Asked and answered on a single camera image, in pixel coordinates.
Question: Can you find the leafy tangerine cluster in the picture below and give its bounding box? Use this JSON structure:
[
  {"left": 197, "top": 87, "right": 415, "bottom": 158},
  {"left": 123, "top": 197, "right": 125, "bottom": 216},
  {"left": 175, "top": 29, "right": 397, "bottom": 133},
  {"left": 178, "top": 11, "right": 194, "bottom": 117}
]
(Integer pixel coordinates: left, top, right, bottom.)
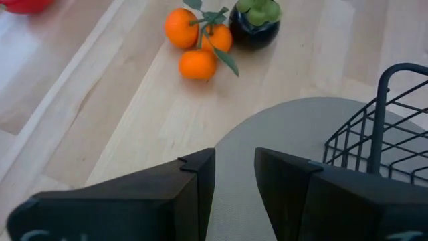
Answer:
[{"left": 163, "top": 0, "right": 240, "bottom": 81}]

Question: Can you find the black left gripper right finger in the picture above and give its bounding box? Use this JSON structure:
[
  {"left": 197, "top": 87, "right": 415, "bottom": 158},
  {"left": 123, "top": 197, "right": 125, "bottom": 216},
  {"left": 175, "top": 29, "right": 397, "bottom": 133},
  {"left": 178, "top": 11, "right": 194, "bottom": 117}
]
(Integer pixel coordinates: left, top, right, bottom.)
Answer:
[{"left": 253, "top": 147, "right": 428, "bottom": 241}]

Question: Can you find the red orange mango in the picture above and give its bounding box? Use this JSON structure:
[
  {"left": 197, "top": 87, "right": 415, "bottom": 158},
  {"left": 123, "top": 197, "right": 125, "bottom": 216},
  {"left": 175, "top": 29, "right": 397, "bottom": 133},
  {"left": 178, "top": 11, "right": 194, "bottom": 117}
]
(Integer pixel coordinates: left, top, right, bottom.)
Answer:
[{"left": 0, "top": 0, "right": 56, "bottom": 15}]

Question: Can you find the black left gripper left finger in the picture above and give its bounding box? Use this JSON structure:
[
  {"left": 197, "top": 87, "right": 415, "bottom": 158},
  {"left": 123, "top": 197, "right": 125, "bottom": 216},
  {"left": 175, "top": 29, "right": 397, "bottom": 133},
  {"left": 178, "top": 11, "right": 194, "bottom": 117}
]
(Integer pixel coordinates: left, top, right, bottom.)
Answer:
[{"left": 5, "top": 147, "right": 217, "bottom": 241}]

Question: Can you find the dark mangosteen with green cap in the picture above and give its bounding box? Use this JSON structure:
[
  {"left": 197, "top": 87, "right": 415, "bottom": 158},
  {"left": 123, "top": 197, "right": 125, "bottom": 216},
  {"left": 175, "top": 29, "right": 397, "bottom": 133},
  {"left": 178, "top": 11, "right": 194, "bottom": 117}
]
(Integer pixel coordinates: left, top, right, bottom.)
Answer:
[{"left": 229, "top": 0, "right": 283, "bottom": 51}]

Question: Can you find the round grey mat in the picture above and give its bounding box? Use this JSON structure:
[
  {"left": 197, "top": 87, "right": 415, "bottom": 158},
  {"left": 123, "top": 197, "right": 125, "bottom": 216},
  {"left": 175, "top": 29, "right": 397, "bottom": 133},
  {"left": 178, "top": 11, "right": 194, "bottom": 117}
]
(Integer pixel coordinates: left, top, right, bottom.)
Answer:
[{"left": 204, "top": 96, "right": 428, "bottom": 241}]

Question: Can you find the black wire basket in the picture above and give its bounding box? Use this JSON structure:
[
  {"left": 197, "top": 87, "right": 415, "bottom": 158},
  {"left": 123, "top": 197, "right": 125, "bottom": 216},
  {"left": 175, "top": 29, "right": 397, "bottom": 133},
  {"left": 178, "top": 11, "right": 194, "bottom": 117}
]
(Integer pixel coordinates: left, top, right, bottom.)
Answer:
[{"left": 322, "top": 62, "right": 428, "bottom": 187}]

